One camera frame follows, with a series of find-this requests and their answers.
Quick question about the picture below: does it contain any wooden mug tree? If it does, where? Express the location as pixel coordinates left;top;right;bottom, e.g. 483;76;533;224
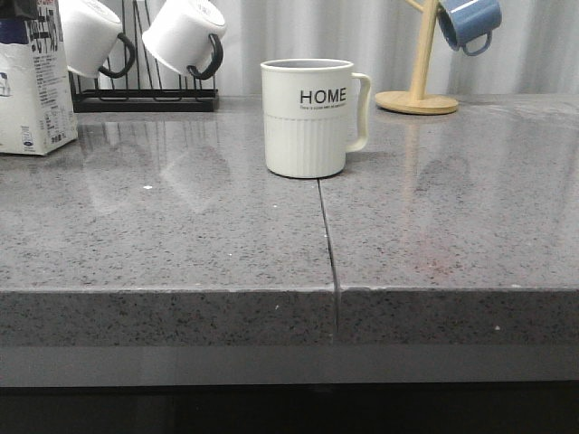
375;0;459;116

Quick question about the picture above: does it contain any Pascual whole milk carton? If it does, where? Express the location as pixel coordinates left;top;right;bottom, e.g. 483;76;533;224
1;1;78;156

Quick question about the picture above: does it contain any white enamel mug left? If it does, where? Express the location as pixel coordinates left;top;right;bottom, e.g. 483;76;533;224
58;0;136;79

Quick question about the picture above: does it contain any white enamel mug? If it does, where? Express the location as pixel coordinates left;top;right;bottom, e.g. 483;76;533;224
142;1;226;80
58;0;136;79

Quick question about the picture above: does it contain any black wire mug rack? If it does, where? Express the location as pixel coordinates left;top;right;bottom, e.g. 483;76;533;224
69;1;219;113

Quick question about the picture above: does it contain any white enamel mug right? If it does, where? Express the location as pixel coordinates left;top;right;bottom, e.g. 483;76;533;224
142;1;226;80

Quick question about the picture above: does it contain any blue hanging mug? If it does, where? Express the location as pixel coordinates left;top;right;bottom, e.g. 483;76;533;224
437;0;502;56

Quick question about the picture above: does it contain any cream HOME mug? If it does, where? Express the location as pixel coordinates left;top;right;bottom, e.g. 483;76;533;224
261;59;371;179

